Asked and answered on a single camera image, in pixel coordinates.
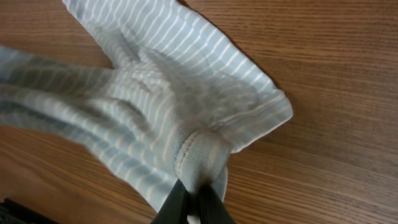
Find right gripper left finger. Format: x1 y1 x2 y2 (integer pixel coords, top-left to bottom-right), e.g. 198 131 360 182
150 179 189 224

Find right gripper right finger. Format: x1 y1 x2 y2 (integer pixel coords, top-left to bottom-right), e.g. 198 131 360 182
198 185 236 224

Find light blue striped shorts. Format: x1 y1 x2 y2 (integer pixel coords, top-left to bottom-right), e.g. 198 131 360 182
1 0 293 211

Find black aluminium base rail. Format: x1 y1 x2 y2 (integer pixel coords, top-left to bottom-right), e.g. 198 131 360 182
1 199 54 224

